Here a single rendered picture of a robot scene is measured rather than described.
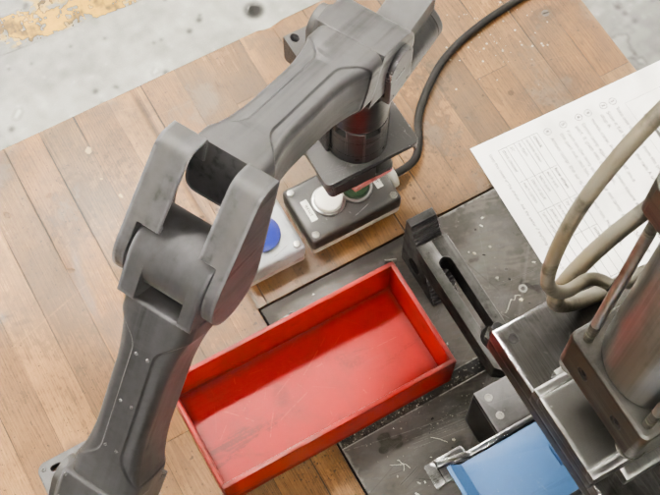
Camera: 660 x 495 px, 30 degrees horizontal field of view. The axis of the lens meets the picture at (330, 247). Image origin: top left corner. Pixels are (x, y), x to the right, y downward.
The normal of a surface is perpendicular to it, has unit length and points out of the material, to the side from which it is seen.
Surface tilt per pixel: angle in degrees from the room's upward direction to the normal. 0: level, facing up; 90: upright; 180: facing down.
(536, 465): 0
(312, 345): 0
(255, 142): 22
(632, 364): 90
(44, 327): 0
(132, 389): 54
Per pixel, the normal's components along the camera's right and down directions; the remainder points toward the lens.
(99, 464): -0.43, 0.38
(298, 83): 0.20, -0.66
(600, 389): -0.87, 0.45
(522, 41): 0.00, -0.40
